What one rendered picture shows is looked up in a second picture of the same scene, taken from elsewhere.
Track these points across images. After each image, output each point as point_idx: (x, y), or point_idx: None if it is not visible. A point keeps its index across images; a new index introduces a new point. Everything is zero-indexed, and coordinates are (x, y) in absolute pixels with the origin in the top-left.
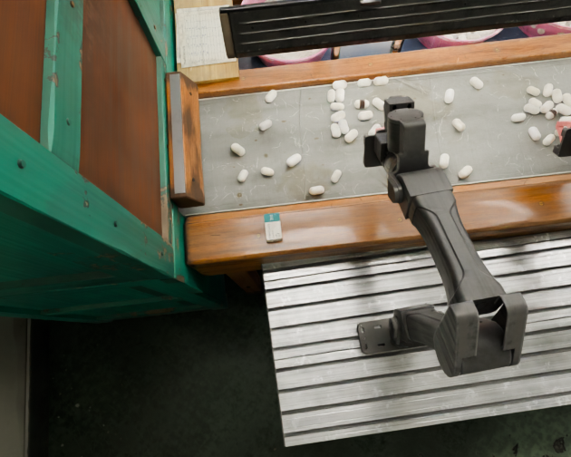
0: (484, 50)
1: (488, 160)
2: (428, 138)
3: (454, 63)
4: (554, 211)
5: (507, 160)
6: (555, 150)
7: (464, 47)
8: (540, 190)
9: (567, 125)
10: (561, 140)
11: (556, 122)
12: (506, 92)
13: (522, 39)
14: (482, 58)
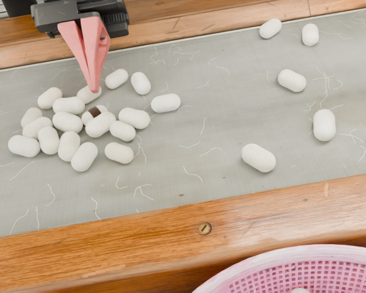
0: (245, 224)
1: (228, 52)
2: (347, 66)
3: (334, 181)
4: (143, 0)
5: (195, 56)
6: (127, 26)
7: (312, 230)
8: (157, 13)
9: (99, 32)
10: (124, 4)
11: (96, 88)
12: (180, 154)
13: (114, 270)
14: (250, 199)
